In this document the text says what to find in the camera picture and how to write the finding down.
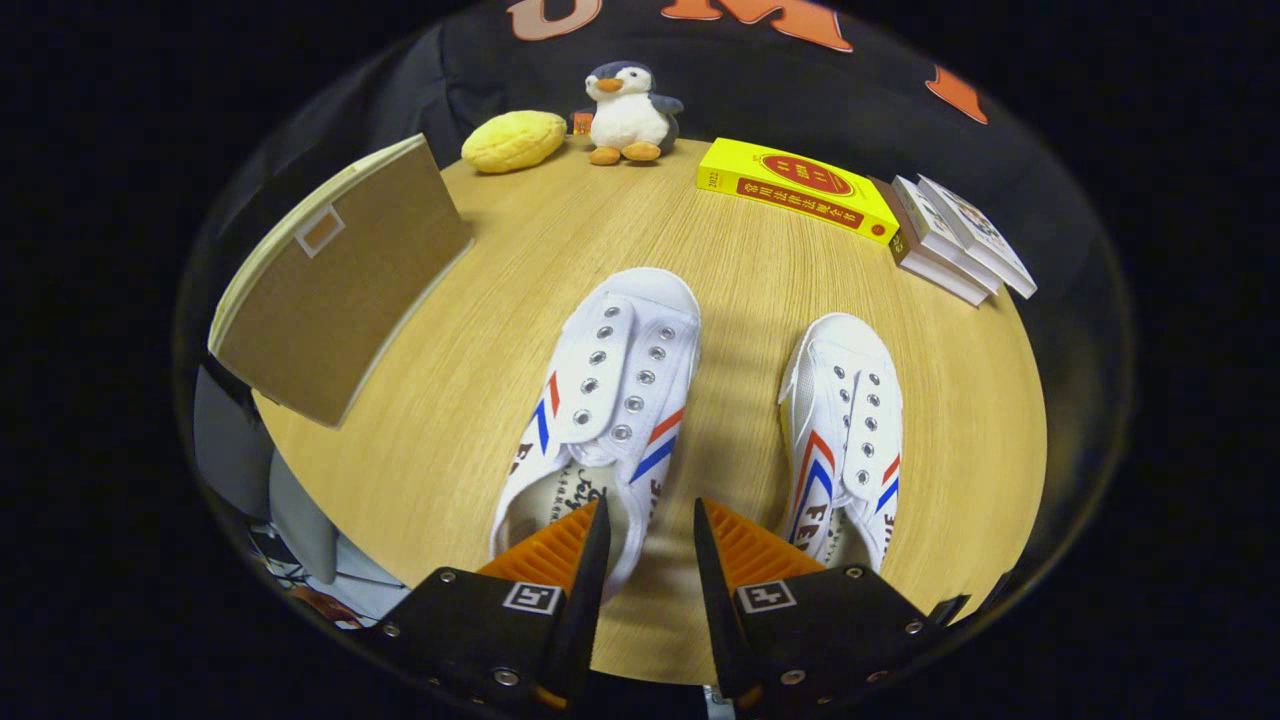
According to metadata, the white illustrated book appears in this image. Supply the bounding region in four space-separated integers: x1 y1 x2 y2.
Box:
917 175 1038 300
892 176 1004 296

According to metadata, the brown fabric storage box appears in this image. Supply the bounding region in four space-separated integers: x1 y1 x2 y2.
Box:
207 133 474 429

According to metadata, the white striped canvas shoe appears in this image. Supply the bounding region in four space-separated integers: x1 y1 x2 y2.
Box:
778 313 905 573
488 266 702 601

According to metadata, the grey chair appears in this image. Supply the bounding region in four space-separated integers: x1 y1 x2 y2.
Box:
193 365 341 586

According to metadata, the yellow book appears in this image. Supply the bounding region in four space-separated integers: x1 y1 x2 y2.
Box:
696 138 901 245

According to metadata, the penguin plush toy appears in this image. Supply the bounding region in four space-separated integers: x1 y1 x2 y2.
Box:
572 61 685 166

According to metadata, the black backdrop cloth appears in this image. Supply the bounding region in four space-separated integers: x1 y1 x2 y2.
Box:
185 0 1126 421

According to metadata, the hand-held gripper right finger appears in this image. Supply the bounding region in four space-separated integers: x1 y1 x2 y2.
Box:
693 497 971 713

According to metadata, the yellow plush bread toy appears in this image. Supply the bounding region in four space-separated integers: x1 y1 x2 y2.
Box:
461 110 568 175

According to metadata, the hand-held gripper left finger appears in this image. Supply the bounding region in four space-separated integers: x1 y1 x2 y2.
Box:
370 497 612 713

